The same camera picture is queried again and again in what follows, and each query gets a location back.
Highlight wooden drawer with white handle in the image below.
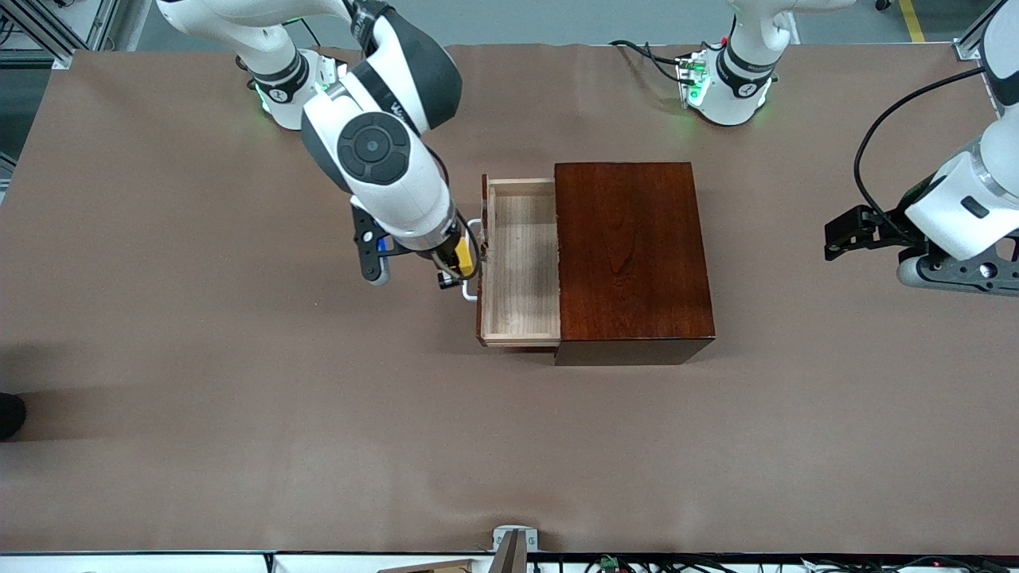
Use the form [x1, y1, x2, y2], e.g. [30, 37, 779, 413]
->
[462, 173, 563, 349]

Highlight brown table mat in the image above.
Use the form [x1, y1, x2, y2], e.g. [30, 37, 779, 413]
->
[0, 41, 1019, 555]

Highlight aluminium profile with foot plate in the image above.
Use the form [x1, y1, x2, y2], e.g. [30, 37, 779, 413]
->
[955, 0, 996, 60]

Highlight dark brown wooden cabinet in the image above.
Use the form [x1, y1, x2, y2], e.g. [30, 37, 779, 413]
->
[554, 162, 716, 367]

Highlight tan board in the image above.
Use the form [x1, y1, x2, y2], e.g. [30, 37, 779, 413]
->
[374, 559, 478, 573]

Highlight black shoe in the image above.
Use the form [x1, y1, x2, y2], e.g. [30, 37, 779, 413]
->
[0, 392, 27, 441]

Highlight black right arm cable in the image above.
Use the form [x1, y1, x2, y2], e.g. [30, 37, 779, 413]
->
[342, 0, 483, 281]

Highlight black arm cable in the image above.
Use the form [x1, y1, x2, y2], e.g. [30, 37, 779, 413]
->
[342, 0, 483, 281]
[853, 65, 992, 244]

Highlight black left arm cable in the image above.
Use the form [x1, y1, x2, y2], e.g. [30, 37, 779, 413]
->
[853, 65, 992, 244]

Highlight black left base cables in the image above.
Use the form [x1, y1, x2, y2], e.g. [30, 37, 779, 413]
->
[609, 38, 697, 87]

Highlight grey metal bracket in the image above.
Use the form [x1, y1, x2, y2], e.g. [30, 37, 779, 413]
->
[492, 525, 539, 552]

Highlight grey camera pole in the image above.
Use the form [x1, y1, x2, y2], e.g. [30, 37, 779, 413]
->
[487, 530, 529, 573]

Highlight aluminium frame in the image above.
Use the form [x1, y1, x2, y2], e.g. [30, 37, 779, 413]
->
[0, 0, 120, 68]

